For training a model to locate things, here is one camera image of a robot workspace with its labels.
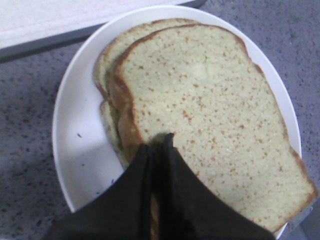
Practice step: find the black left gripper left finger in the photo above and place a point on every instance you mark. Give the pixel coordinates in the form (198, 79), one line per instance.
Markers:
(123, 212)

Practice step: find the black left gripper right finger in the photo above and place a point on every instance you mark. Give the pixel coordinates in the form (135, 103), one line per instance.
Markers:
(189, 211)

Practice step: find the white cutting board grey rim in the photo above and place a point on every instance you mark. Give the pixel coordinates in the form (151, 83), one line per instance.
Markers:
(26, 25)

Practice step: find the bread slice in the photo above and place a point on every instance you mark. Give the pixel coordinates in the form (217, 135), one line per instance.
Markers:
(104, 68)
(198, 82)

